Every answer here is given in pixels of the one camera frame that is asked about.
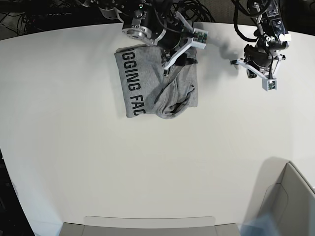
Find grey tray bottom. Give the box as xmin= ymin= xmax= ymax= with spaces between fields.
xmin=59 ymin=216 xmax=240 ymax=236

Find blue blurred object corner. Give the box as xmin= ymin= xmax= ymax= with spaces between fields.
xmin=240 ymin=214 xmax=281 ymax=236

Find grey T-shirt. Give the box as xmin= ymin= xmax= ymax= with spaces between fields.
xmin=114 ymin=46 xmax=198 ymax=119

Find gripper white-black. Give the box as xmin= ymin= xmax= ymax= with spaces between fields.
xmin=230 ymin=54 xmax=286 ymax=80
xmin=163 ymin=13 xmax=199 ymax=71

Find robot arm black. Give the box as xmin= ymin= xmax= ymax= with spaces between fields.
xmin=78 ymin=0 xmax=204 ymax=70
xmin=232 ymin=0 xmax=291 ymax=79

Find grey box right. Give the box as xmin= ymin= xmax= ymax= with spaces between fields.
xmin=259 ymin=162 xmax=315 ymax=236

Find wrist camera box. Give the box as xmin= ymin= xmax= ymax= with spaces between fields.
xmin=191 ymin=28 xmax=208 ymax=50
xmin=262 ymin=79 xmax=278 ymax=91

